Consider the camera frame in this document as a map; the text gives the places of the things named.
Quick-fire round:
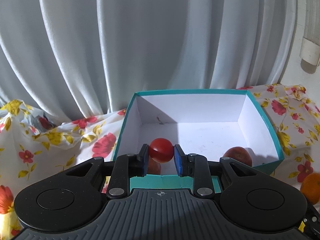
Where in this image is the red cherry tomato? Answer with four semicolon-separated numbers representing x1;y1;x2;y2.
149;138;174;163

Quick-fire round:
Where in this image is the small red fruit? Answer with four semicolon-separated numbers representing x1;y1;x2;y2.
147;158;161;175

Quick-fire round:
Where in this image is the teal cardboard box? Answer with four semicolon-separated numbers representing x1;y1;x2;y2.
112;88;285;194

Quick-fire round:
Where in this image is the red apple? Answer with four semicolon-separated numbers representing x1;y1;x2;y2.
223;146;253;166

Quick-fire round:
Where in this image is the floral tablecloth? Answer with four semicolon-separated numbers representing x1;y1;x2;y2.
1;84;319;239

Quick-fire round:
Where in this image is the orange tangerine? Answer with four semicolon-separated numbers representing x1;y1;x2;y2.
300;173;320;205

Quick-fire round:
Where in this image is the white curtain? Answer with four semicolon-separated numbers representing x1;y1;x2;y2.
1;0;296;122

